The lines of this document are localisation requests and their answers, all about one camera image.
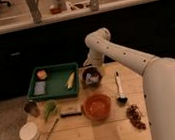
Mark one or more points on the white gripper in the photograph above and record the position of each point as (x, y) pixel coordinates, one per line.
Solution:
(94, 59)

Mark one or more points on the grey blue towel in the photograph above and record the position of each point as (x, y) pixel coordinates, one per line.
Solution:
(91, 79)

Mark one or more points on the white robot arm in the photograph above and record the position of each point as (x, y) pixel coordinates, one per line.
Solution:
(158, 75)

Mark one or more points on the purple bowl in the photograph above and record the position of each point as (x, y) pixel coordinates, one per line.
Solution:
(93, 71)

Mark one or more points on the orange bowl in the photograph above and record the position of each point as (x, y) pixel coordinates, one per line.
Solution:
(97, 107)

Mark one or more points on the green plastic tray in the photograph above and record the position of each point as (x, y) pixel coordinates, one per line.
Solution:
(56, 80)

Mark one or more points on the orange sponge block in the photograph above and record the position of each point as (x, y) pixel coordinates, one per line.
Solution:
(41, 75)

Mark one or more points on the red object on shelf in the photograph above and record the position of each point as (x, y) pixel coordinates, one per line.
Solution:
(55, 10)

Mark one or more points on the dark rectangular block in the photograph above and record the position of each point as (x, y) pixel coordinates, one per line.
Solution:
(70, 112)

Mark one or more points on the grey blue scrub pad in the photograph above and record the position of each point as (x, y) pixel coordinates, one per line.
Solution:
(39, 88)

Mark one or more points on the green leafy vegetable toy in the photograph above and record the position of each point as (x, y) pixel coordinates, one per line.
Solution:
(49, 107)

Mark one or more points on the bunch of red grapes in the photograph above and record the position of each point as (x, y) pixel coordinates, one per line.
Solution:
(134, 117)

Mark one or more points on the dark small cup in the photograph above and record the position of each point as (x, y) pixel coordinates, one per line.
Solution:
(32, 109)

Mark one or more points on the white round container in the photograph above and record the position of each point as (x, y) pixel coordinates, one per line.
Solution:
(29, 131)

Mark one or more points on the white handled black brush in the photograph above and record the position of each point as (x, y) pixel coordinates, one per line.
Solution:
(122, 97)

